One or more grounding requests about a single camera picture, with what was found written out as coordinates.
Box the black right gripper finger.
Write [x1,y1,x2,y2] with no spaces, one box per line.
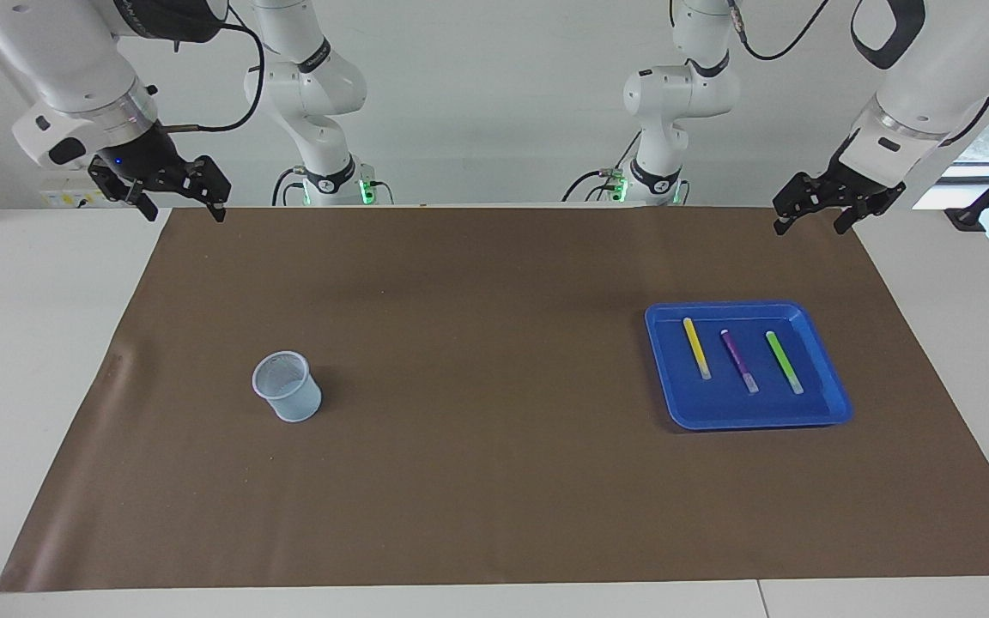
[88,157,159,222]
[177,156,232,224]

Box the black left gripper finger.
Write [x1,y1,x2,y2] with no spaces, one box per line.
[774,174,830,237]
[834,185,906,235]

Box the green pen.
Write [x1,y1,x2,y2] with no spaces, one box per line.
[765,330,804,396]

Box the purple pen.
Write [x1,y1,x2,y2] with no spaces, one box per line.
[720,330,759,395]

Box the yellow pen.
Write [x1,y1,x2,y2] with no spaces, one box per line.
[683,318,712,380]

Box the blue plastic tray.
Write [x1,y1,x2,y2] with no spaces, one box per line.
[645,300,853,431]

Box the pale blue mesh pen cup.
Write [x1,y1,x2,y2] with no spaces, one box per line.
[252,350,323,423]

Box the brown table mat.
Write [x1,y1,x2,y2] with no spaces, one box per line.
[0,206,989,593]

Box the white wall socket box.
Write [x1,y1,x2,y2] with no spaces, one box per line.
[38,172,113,209]

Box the black right arm base cable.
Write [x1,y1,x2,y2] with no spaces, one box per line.
[271,167,394,207]

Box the black arm base cable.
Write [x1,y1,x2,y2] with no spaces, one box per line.
[271,167,394,207]
[561,129,643,204]

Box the black left arm base cable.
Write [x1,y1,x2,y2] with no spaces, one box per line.
[561,129,643,204]

